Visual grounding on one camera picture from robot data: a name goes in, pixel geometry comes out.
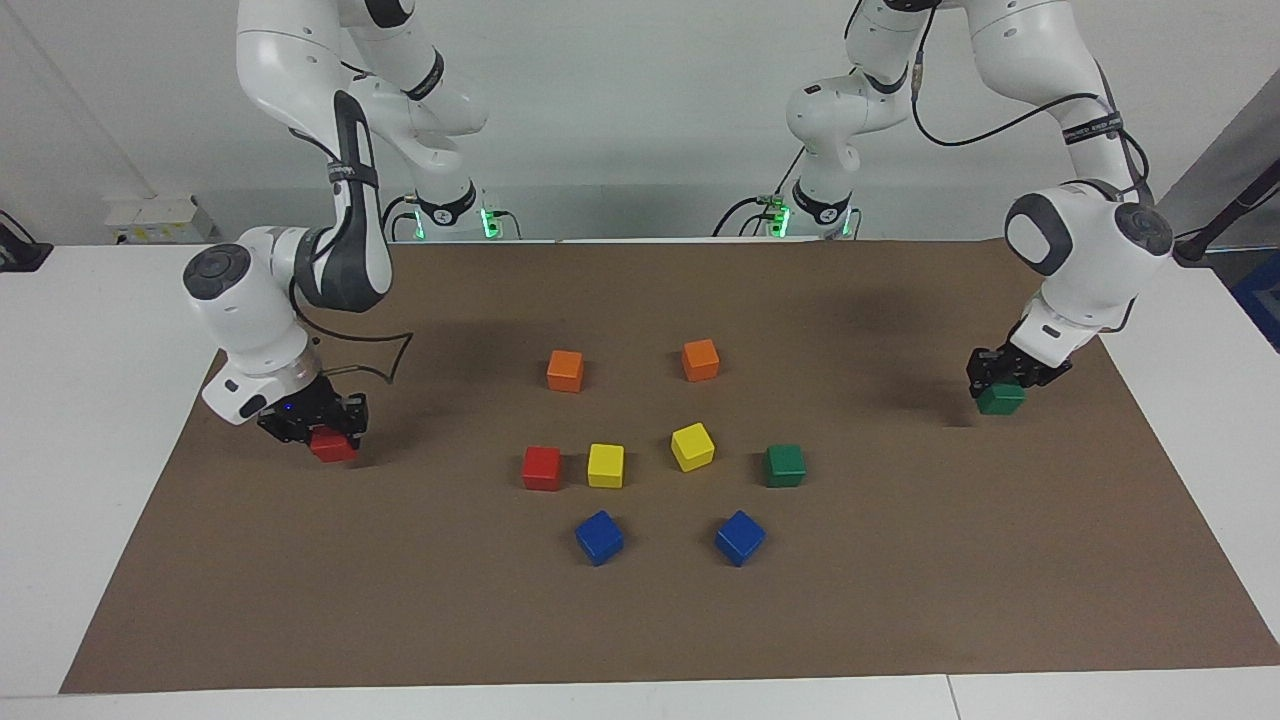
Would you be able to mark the orange wooden cube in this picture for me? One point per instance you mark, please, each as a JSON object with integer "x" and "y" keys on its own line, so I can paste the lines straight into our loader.
{"x": 565, "y": 371}
{"x": 701, "y": 360}

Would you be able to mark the brown table mat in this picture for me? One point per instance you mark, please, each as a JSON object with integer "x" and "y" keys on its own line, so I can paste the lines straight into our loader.
{"x": 640, "y": 610}

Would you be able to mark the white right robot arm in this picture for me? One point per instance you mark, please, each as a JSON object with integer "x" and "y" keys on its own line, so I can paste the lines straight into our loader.
{"x": 270, "y": 290}

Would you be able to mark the white wall socket box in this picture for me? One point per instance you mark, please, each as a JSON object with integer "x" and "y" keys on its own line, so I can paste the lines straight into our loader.
{"x": 155, "y": 215}

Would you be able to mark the blue box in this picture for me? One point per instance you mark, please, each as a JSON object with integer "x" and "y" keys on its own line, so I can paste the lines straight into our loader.
{"x": 1262, "y": 300}

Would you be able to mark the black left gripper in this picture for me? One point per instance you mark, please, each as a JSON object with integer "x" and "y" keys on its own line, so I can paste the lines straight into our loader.
{"x": 1030, "y": 358}

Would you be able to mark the green wooden cube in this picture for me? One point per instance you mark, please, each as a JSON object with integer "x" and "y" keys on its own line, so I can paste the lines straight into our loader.
{"x": 785, "y": 465}
{"x": 1001, "y": 400}

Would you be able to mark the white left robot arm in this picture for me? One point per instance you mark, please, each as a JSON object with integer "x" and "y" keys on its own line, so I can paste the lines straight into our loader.
{"x": 1090, "y": 270}

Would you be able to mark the black table clamp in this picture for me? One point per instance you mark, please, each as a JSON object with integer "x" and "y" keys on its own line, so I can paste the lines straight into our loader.
{"x": 20, "y": 255}

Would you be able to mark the blue wooden cube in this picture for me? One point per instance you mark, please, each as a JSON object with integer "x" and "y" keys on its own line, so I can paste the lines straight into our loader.
{"x": 599, "y": 538}
{"x": 740, "y": 538}

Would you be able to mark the red wooden cube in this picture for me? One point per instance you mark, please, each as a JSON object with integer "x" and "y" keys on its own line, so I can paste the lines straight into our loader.
{"x": 334, "y": 448}
{"x": 541, "y": 468}

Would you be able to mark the yellow wooden cube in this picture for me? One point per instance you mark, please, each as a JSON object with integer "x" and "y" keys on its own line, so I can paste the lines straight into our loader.
{"x": 605, "y": 466}
{"x": 692, "y": 447}

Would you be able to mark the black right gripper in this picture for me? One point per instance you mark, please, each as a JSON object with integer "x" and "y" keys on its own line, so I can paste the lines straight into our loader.
{"x": 315, "y": 405}

